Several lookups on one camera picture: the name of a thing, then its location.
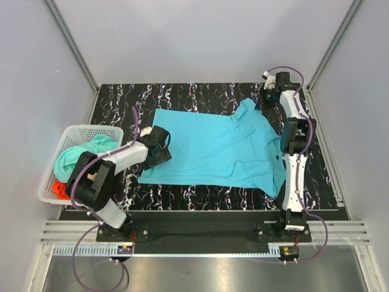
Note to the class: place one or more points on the teal green t shirt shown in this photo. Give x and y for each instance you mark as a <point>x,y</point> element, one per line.
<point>66,162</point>

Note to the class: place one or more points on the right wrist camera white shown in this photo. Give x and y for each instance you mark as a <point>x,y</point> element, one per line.
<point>269,80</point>

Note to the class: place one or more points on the beige t shirt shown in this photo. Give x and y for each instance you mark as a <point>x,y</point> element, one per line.
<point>91,176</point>

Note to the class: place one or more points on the right small connector board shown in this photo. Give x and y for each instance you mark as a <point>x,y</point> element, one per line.
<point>290,251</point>

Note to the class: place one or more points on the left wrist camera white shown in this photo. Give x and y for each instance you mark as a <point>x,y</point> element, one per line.
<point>145,131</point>

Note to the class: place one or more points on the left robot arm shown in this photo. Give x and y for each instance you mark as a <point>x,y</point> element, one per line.
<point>95,196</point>

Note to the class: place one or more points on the bright blue t shirt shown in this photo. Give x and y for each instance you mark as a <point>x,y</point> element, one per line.
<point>241,150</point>

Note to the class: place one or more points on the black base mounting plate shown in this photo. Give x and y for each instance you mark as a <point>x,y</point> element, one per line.
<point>181,224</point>

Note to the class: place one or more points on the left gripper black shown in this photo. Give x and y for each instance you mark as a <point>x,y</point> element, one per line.
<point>160,155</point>

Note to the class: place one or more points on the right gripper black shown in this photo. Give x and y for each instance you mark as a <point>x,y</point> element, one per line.
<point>267,99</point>

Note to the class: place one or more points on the aluminium front rail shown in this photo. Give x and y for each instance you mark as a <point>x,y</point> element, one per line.
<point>80,238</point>

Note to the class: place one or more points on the aluminium frame post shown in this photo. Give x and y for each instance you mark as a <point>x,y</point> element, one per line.
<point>337,38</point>
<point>69,40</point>

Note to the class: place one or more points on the right aluminium frame post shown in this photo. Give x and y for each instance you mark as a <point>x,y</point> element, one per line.
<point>337,38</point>

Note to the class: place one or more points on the left aluminium frame post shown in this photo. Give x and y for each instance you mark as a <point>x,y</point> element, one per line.
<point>69,40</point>

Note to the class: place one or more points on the orange t shirt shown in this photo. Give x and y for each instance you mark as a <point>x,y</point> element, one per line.
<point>59,189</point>

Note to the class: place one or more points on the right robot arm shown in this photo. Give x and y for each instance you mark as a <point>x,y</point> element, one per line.
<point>295,144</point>

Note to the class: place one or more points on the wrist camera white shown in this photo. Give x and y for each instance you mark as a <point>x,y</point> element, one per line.
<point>269,80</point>
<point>145,131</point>

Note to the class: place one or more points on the left small connector board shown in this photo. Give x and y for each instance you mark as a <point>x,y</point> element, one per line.
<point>125,249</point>

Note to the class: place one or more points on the white plastic laundry basket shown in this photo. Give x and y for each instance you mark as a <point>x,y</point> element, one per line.
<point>75,140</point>

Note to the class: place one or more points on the small connector board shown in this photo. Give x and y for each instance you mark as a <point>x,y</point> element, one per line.
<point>290,251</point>
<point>125,249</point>

